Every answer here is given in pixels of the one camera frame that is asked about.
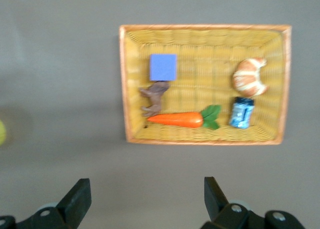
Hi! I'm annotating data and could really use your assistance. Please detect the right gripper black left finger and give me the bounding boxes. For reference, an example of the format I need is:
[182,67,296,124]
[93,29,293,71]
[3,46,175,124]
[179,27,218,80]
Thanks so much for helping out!
[0,178,92,229]

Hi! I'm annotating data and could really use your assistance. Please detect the yellow wicker tray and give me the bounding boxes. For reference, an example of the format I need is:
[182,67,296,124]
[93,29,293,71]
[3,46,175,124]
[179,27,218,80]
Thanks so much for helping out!
[118,23,293,146]

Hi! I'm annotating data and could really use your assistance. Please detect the yellowish clear tape roll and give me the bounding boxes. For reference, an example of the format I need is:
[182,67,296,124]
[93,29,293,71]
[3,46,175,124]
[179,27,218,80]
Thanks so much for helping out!
[0,119,7,148]

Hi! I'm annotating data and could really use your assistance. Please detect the orange toy carrot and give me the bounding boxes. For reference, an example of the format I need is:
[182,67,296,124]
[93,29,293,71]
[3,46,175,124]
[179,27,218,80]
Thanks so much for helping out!
[146,104,223,129]

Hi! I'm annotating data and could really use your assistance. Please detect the brown animal figurine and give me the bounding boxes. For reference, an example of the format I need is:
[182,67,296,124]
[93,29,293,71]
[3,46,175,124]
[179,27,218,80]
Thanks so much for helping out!
[138,80,170,118]

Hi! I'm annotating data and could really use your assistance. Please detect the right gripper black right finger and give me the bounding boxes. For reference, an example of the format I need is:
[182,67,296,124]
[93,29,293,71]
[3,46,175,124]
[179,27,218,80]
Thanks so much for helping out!
[203,176,306,229]

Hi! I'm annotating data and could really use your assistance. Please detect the purple foam cube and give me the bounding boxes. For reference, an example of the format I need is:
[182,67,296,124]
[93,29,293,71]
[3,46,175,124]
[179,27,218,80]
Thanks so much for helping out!
[149,53,178,82]

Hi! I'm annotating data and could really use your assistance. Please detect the blue black small can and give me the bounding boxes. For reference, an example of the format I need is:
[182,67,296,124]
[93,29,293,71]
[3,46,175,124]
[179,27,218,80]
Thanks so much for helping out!
[229,96,255,129]

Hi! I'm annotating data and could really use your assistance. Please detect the toy croissant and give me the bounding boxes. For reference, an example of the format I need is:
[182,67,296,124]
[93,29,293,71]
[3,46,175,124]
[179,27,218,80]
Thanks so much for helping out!
[232,57,269,98]

